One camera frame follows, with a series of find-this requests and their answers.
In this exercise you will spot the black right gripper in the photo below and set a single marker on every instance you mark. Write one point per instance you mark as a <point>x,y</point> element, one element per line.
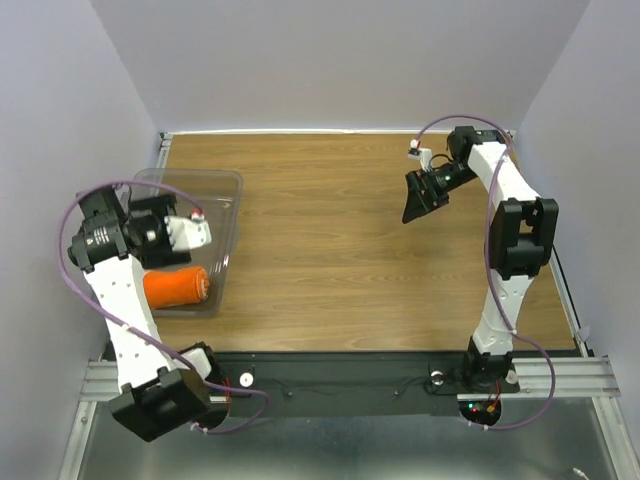
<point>419,202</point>

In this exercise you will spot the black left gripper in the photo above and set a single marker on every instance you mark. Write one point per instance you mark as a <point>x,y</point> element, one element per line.
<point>160,206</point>

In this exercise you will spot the orange white cartoon towel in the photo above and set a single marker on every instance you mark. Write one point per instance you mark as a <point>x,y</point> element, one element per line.
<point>186,286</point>

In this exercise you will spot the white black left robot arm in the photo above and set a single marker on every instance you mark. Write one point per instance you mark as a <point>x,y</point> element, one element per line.
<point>159,390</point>

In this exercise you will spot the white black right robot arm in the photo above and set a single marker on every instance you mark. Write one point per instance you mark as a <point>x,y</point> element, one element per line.
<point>519,235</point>

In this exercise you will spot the clear plastic bin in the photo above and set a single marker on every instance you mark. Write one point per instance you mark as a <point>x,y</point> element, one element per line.
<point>218,192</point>

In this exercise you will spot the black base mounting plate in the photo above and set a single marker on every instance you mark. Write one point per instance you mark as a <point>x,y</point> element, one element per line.
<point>355,384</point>

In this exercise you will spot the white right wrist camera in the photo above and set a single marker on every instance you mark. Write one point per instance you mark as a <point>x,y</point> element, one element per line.
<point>421,154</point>

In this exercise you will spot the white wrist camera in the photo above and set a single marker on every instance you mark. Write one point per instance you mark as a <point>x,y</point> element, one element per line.
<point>187,233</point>
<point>421,154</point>

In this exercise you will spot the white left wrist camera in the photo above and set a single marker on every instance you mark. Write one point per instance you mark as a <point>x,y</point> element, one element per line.
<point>187,233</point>

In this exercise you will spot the aluminium frame rail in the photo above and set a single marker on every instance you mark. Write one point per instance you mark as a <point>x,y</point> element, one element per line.
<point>575,378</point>

